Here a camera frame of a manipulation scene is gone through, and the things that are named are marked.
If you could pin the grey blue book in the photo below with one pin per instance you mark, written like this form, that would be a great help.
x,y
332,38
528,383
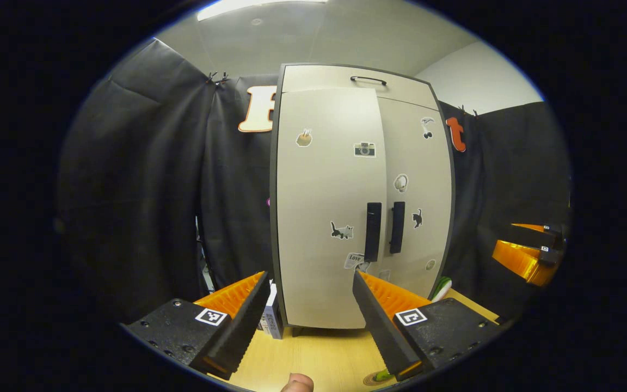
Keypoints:
x,y
277,324

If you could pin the ceiling light panel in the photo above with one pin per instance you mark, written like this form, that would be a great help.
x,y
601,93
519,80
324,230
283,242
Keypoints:
x,y
259,6

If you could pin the white cabinet door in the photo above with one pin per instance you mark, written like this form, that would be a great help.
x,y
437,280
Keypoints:
x,y
417,163
319,190

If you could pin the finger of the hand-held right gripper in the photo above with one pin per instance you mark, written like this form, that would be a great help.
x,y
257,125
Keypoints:
x,y
520,261
542,237

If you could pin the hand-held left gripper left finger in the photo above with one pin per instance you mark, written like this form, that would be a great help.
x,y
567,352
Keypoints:
x,y
248,321

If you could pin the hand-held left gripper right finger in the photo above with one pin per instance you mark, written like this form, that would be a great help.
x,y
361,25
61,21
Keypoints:
x,y
379,326

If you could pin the grey and white cabinet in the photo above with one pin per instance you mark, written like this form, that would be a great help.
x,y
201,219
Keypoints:
x,y
274,207

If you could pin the round brown coaster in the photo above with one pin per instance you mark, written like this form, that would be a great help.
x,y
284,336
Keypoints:
x,y
370,379

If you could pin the white cabinet drawer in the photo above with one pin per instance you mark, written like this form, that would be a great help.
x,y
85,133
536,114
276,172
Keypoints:
x,y
324,76

